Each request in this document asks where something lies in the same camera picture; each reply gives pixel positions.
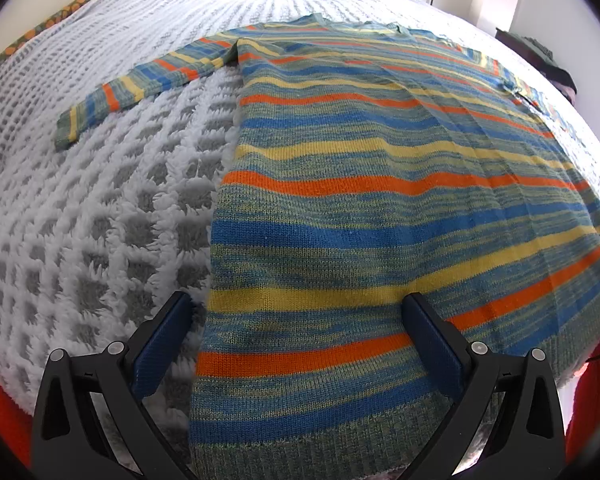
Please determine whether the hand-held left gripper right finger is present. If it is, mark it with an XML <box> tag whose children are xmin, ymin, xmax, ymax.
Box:
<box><xmin>394</xmin><ymin>291</ymin><xmax>567</xmax><ymax>480</ymax></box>

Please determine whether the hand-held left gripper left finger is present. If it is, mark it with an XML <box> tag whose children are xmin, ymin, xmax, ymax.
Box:
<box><xmin>30</xmin><ymin>290</ymin><xmax>201</xmax><ymax>480</ymax></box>

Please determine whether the pile of dark clothes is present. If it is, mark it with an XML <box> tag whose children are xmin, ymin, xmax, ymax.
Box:
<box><xmin>495</xmin><ymin>27</ymin><xmax>578</xmax><ymax>98</ymax></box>

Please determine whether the striped knitted sweater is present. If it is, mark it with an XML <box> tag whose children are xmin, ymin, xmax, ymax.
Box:
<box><xmin>54</xmin><ymin>12</ymin><xmax>600</xmax><ymax>480</ymax></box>

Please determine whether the red patterned rug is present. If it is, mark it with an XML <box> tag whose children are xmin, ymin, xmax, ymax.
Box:
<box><xmin>0</xmin><ymin>330</ymin><xmax>600</xmax><ymax>466</ymax></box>

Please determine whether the white and grey fluffy blanket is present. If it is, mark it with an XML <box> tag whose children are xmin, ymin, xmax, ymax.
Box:
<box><xmin>0</xmin><ymin>0</ymin><xmax>600</xmax><ymax>480</ymax></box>

